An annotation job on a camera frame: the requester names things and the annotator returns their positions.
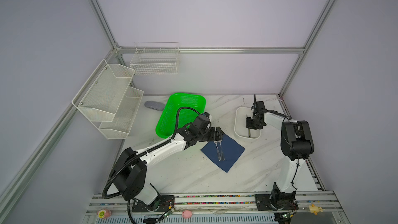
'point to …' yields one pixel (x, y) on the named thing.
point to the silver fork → (219, 156)
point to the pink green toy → (103, 213)
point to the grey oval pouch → (156, 105)
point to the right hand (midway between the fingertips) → (248, 124)
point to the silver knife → (249, 131)
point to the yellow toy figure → (313, 209)
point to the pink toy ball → (187, 214)
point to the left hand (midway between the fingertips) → (217, 135)
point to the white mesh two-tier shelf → (109, 101)
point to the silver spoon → (219, 142)
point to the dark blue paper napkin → (231, 150)
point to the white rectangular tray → (241, 130)
